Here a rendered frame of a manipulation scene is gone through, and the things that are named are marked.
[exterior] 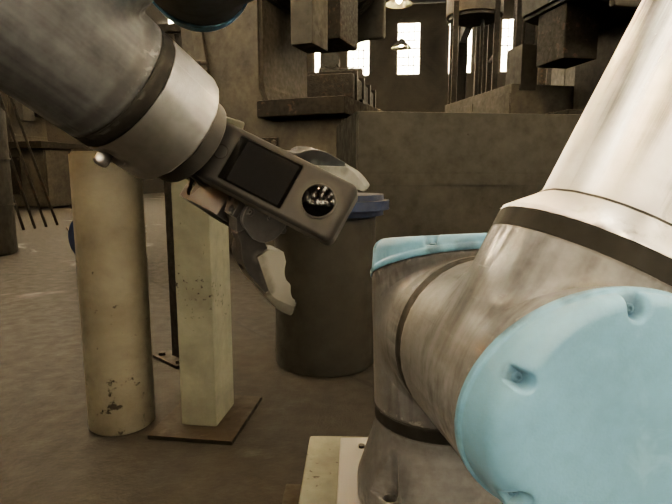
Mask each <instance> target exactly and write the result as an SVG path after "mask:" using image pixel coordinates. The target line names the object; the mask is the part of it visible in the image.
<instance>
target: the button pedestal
mask: <svg viewBox="0 0 672 504"><path fill-rule="evenodd" d="M187 183H188V180H187V179H184V180H182V181H178V182H172V183H171V196H172V218H173V239H174V260H175V281H176V302H177V324H178V345H179V366H180V387H181V402H180V403H179V404H178V405H177V406H176V407H175V408H174V409H173V410H172V411H171V412H170V413H169V414H168V415H167V416H166V417H165V418H164V419H163V420H162V421H161V422H160V423H159V424H158V425H157V426H156V427H155V428H154V429H153V430H152V431H151V432H150V433H149V434H148V435H147V437H148V439H152V440H165V441H179V442H192V443H205V444H219V445H233V443H234V441H235V440H236V438H237V437H238V435H239V434H240V432H241V431H242V429H243V428H244V426H245V425H246V423H247V422H248V420H249V419H250V417H251V415H252V414H253V412H254V411H255V409H256V408H257V406H258V405H259V403H260V402H261V400H262V397H261V396H246V395H234V390H233V358H232V325H231V293H230V261H229V229H228V226H226V225H224V224H223V223H221V222H219V221H217V220H216V219H214V218H213V217H211V216H210V215H208V214H207V213H205V212H204V211H202V210H201V209H199V208H198V207H196V206H195V205H193V204H192V203H190V202H189V201H187V200H186V199H184V198H183V197H181V196H180V193H181V192H182V190H183V189H184V187H185V186H186V184H187Z"/></svg>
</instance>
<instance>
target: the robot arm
mask: <svg viewBox="0 0 672 504"><path fill-rule="evenodd" d="M252 1H254V0H0V90H1V91H2V92H4V93H5V94H7V95H8V96H10V97H11V98H13V99H15V100H16V101H18V102H19V103H21V104H22V105H24V106H25V107H27V108H29V109H30V110H32V111H33V112H35V113H36V114H38V115H39V116H41V117H42V118H44V119H46V120H47V121H49V122H50V123H52V124H53V125H55V126H56V127H58V128H60V129H61V130H63V131H64V132H66V133H67V134H69V135H70V136H72V137H74V138H75V139H77V140H79V141H80V142H82V143H83V144H85V145H86V146H87V147H89V148H91V149H93V150H95V151H98V152H97V153H96V155H95V157H94V158H93V161H94V162H95V163H96V164H97V165H99V166H101V167H103V168H105V167H107V166H108V165H109V163H110V162H112V163H114V164H116V165H117V166H119V167H120V168H122V169H124V170H125V171H127V172H128V173H130V174H132V175H133V176H134V177H136V178H138V179H154V178H157V177H158V178H160V179H161V180H163V181H165V182H171V183H172V182H178V181H182V180H184V179H187V180H188V183H187V184H186V186H185V187H184V189H183V190H182V192H181V193H180V196H181V197H183V198H184V199H186V200H187V201H189V202H190V203H192V204H193V205H195V206H196V207H198V208H199V209H201V210H202V211H204V212H205V213H207V214H208V215H210V216H211V217H213V218H214V219H216V220H217V221H219V222H221V223H223V224H224V225H226V226H228V227H230V228H231V233H232V234H233V236H234V239H233V242H232V253H233V256H234V258H235V261H236V262H237V264H238V266H239V267H240V269H241V271H242V273H243V274H244V275H245V276H246V277H247V278H248V279H249V280H250V281H251V282H252V283H254V284H255V285H256V286H257V288H258V290H259V291H260V292H261V294H262V295H263V296H264V297H265V298H266V299H267V300H268V301H269V302H270V304H271V305H273V306H274V307H275V308H277V309H278V310H280V311H281V312H283V313H285V314H288V315H292V314H293V313H294V310H295V307H296V304H297V301H296V300H295V299H293V298H292V296H291V285H290V283H288V281H287V280H286V278H285V272H284V271H285V265H286V260H285V255H284V252H283V251H281V250H279V249H277V248H275V247H273V246H271V245H266V244H265V242H270V241H272V240H274V239H275V238H277V237H278V236H279V235H280V234H285V232H286V225H287V226H289V227H291V228H293V229H295V230H297V231H298V232H300V233H302V234H304V235H306V236H308V237H310V238H312V239H314V240H316V241H318V242H320V243H322V244H324V245H326V246H330V245H332V244H333V243H334V242H335V241H336V239H337V237H338V235H339V233H340V231H341V230H342V228H343V226H344V224H345V222H346V220H347V218H348V217H349V215H350V213H351V211H352V209H353V207H354V206H355V204H356V202H357V200H358V191H359V192H364V191H366V190H367V189H368V188H369V183H368V181H367V180H366V179H365V177H364V176H363V175H362V174H361V173H360V172H359V171H357V170H356V169H354V168H353V167H351V166H349V165H348V164H346V163H345V162H343V161H341V160H340V159H338V158H336V157H334V156H332V155H331V154H329V153H327V152H325V151H322V150H318V149H315V148H312V147H307V146H296V147H294V148H292V149H291V150H290V151H288V150H284V149H281V148H279V147H277V146H275V145H273V144H271V143H269V142H267V141H265V140H263V139H261V138H259V137H257V136H255V135H253V134H251V133H249V132H247V131H245V130H243V129H241V128H239V127H237V126H235V125H233V124H231V123H229V122H227V117H226V112H225V110H224V108H223V107H222V105H220V104H219V89H218V87H217V84H216V82H215V80H214V79H213V78H212V77H211V76H210V75H209V74H208V73H207V72H206V71H205V70H204V69H203V68H202V67H201V66H200V65H199V64H198V63H197V62H195V61H194V60H193V59H192V58H191V57H190V56H189V55H188V54H187V53H186V52H185V51H184V50H183V49H182V48H181V47H180V46H179V45H178V44H177V43H175V42H174V41H173V40H172V39H171V38H170V37H169V36H168V35H167V34H166V33H165V32H164V31H163V30H162V29H161V28H160V27H159V26H158V25H157V24H156V23H155V22H154V21H153V20H152V19H151V18H150V17H149V16H148V15H147V14H146V13H145V10H146V9H147V8H148V6H149V5H150V4H151V3H153V4H154V5H155V6H156V7H157V8H158V9H159V11H160V12H161V13H162V14H163V15H164V16H165V17H166V18H168V19H169V20H170V21H172V22H173V23H175V24H176V25H178V26H180V27H183V28H185V29H188V30H192V31H197V32H211V31H216V30H219V29H222V28H224V27H226V26H228V25H229V24H231V23H232V22H233V21H235V20H236V19H237V18H238V17H239V16H240V15H241V13H242V12H243V11H244V9H245V7H246V5H247V3H249V2H252ZM195 181H196V182H197V183H196V182H195ZM194 183H195V184H196V185H195V184H194ZM192 185H194V188H193V187H192ZM192 188H193V189H192ZM191 189H192V191H191ZM190 191H191V192H190ZM370 276H371V278H372V318H373V359H374V402H375V420H374V423H373V425H372V428H371V431H370V434H369V437H368V440H367V442H366V445H365V448H364V451H363V454H362V456H361V459H360V462H359V466H358V472H357V481H358V497H359V500H360V503H361V504H672V0H642V1H641V3H640V5H639V7H638V8H637V10H636V12H635V14H634V16H633V18H632V20H631V22H630V24H629V26H628V28H627V29H626V31H625V33H624V35H623V37H622V39H621V41H620V43H619V45H618V47H617V49H616V50H615V52H614V54H613V56H612V58H611V60H610V62H609V64H608V66H607V68H606V70H605V71H604V73H603V75H602V77H601V79H600V81H599V83H598V85H597V87H596V89H595V91H594V92H593V94H592V96H591V98H590V100H589V102H588V104H587V106H586V108H585V110H584V112H583V113H582V115H581V117H580V119H579V121H578V123H577V125H576V127H575V129H574V131H573V133H572V134H571V136H570V138H569V140H568V142H567V144H566V146H565V148H564V150H563V152H562V154H561V155H560V157H559V159H558V161H557V163H556V165H555V167H554V169H553V171H552V173H551V175H550V176H549V178H548V180H547V182H546V184H545V186H544V188H543V190H541V191H540V192H538V193H536V194H533V195H530V196H527V197H524V198H521V199H518V200H515V201H512V202H510V203H507V204H504V205H503V206H502V208H501V209H500V211H499V213H498V214H497V216H496V218H495V220H494V222H493V224H492V226H491V227H490V229H489V231H488V233H469V234H446V235H428V236H408V237H393V238H384V239H381V240H379V241H378V242H376V244H375V245H374V248H373V258H372V268H371V270H370Z"/></svg>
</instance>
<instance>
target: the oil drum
mask: <svg viewBox="0 0 672 504"><path fill-rule="evenodd" d="M10 160H11V158H10V157H9V146H8V136H7V125H6V114H5V111H4V110H3V109H2V108H0V256H5V255H10V254H13V253H15V252H16V251H17V250H18V244H17V233H16V222H15V211H14V205H15V203H14V200H13V190H12V179H11V168H10Z"/></svg>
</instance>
